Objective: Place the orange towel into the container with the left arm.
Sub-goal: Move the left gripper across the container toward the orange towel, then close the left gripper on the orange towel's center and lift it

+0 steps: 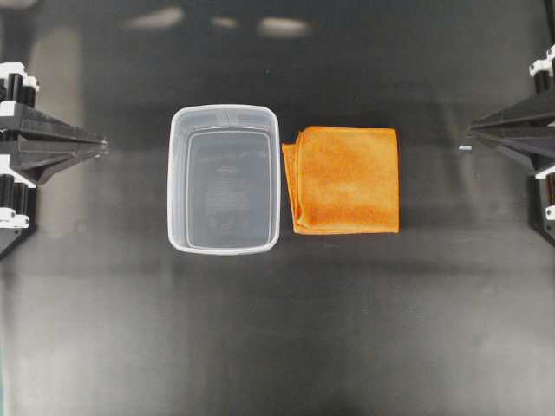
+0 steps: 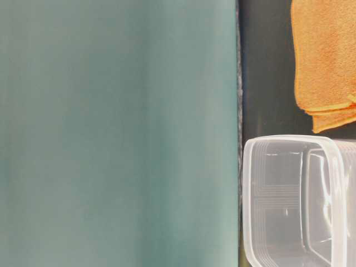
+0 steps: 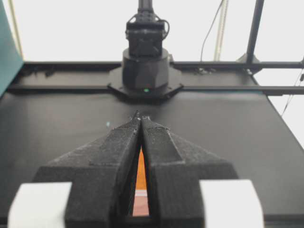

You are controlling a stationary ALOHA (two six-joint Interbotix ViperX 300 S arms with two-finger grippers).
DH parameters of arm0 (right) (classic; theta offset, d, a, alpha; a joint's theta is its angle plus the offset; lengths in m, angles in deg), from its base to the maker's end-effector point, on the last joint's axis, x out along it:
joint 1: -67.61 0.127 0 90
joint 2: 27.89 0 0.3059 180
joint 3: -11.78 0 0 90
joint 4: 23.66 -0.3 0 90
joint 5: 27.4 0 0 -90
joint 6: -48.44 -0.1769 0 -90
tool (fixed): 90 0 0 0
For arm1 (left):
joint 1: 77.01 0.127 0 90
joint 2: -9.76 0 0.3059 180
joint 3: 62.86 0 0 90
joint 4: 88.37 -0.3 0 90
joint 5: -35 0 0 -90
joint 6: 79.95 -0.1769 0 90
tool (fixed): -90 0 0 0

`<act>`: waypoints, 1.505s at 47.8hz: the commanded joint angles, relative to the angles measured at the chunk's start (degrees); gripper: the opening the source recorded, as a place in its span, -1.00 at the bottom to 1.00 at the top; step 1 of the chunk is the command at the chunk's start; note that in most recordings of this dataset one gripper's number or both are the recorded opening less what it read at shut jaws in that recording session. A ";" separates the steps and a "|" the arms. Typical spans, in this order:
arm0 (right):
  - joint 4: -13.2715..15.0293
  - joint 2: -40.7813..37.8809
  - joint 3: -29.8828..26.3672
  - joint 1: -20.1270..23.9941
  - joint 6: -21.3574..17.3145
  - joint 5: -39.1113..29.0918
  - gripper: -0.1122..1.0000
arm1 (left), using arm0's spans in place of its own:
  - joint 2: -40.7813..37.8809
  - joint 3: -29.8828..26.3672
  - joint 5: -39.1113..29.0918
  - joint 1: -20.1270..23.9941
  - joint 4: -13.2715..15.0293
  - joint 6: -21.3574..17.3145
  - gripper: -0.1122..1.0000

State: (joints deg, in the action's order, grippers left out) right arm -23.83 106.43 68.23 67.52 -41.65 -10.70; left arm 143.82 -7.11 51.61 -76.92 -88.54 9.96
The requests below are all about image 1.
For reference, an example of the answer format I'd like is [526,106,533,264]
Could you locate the orange folded towel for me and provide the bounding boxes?
[282,126,400,236]

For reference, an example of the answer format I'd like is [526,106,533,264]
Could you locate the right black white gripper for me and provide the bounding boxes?
[466,42,555,244]

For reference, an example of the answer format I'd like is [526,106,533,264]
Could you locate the clear plastic container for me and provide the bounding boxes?
[167,104,281,256]

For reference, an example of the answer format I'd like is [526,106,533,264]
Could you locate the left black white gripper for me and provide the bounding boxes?
[1,62,108,257]

